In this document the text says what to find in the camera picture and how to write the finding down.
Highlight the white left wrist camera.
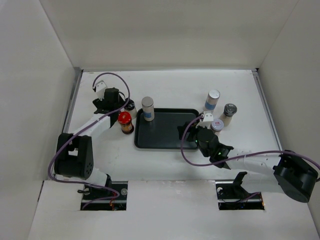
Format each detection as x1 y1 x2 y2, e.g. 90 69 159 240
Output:
92 80 107 100

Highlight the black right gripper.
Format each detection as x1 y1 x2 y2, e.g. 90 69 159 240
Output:
177 121 209 158

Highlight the red lid sauce jar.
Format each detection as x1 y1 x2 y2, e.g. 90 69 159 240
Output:
117 111 134 135

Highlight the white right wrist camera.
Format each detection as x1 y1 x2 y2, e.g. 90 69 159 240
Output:
196 111 214 129

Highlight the black plastic tray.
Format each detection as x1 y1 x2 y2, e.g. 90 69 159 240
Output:
134 108 199 150

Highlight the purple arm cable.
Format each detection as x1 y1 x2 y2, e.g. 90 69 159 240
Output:
47 72 131 211
180 115 320 181

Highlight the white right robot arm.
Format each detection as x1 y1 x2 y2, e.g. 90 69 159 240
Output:
177 119 319 203

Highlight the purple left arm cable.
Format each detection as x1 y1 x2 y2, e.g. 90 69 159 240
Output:
47 72 131 211

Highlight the silver lid blue label shaker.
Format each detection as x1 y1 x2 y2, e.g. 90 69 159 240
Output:
141 96 155 122

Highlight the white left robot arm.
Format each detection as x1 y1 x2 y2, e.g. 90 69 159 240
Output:
49 87 125 200

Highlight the white lid blue label shaker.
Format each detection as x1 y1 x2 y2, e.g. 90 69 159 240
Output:
203 89 221 111

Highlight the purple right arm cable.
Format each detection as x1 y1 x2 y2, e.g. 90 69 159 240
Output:
180 115 320 181

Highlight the black knob grinder bottle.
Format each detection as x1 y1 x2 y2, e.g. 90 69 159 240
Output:
124 99 137 119

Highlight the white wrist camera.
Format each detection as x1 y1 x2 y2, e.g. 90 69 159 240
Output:
196 111 214 129
92 80 107 100

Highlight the grey lid salt grinder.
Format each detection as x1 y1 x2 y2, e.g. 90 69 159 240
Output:
219 103 238 127

